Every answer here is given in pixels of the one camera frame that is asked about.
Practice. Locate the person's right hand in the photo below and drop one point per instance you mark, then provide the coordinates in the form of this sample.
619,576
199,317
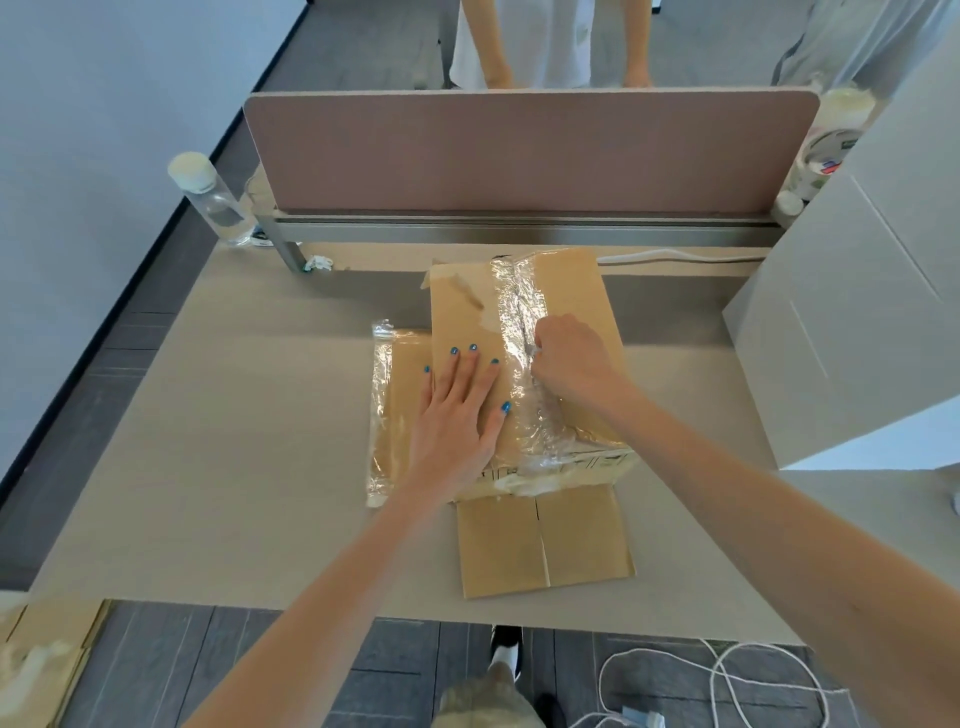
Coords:
581,364

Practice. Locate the person's left hand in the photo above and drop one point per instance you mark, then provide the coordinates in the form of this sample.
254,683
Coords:
454,435

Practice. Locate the brown cardboard box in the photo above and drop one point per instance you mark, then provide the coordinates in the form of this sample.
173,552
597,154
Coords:
45,652
465,315

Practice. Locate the white box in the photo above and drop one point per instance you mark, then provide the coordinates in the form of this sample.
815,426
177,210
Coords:
847,300
922,165
765,375

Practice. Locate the person's left forearm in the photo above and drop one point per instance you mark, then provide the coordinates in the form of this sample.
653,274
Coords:
322,622

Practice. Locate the person's right forearm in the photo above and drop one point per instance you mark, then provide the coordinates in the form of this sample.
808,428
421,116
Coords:
787,540

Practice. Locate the small white crumpled wrapper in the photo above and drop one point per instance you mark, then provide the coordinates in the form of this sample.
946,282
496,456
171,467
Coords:
319,264

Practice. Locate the black striped shoe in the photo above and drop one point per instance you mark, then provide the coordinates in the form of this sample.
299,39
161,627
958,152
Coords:
505,649
550,712

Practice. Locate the mauve desk divider panel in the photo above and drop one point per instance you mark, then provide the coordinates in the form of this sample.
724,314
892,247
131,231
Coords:
525,150

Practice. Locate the grey metal bar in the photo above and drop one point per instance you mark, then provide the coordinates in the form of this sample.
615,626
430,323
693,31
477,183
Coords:
285,247

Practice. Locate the small white round cap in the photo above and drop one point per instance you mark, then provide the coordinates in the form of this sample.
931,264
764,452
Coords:
789,204

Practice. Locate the small clear plastic bag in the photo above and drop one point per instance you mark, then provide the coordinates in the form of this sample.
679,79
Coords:
262,238

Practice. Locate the white tape roll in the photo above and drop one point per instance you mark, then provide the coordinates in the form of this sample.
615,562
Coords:
821,169

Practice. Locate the small clear glass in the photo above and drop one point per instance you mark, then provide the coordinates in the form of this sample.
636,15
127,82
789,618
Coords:
256,187

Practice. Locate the clear bottle white cap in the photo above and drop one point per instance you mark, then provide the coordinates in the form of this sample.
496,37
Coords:
214,202

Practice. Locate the white round floor object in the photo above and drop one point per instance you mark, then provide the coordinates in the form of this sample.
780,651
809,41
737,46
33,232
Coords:
645,718

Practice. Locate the white plastic tub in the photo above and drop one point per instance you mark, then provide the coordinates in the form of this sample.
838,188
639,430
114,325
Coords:
847,109

